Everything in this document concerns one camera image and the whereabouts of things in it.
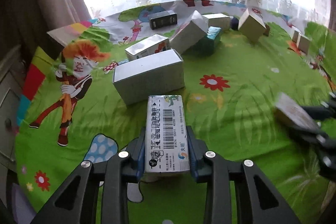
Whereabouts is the blue pencil sharpener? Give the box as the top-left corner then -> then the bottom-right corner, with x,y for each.
230,16 -> 239,31

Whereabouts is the white barcode medicine box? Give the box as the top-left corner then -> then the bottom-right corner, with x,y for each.
145,95 -> 190,176

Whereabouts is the beige cube box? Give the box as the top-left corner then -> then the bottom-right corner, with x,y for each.
238,9 -> 266,43

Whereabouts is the maroon binder clip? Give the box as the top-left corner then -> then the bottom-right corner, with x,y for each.
263,24 -> 270,36

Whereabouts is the large silver grey box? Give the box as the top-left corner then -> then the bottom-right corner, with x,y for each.
113,50 -> 185,105

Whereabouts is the black rectangular box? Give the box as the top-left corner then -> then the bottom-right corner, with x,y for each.
148,10 -> 178,30

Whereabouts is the long white tilted box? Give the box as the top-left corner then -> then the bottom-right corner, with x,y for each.
170,10 -> 209,55

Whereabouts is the white cube box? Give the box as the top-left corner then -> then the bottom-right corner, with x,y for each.
274,93 -> 319,130

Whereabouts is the small white cartoon box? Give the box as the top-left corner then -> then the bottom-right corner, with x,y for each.
125,34 -> 170,61

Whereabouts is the white drawer cabinet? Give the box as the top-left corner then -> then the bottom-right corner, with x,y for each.
1,46 -> 25,170

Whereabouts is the teal green box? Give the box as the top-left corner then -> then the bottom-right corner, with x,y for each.
195,26 -> 222,55

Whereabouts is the small beige box pair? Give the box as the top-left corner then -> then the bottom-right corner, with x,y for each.
290,27 -> 311,55

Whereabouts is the green cartoon printed cloth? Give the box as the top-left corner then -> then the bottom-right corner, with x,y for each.
15,1 -> 335,223

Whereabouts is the white box with text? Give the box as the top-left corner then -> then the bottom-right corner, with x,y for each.
203,13 -> 231,31

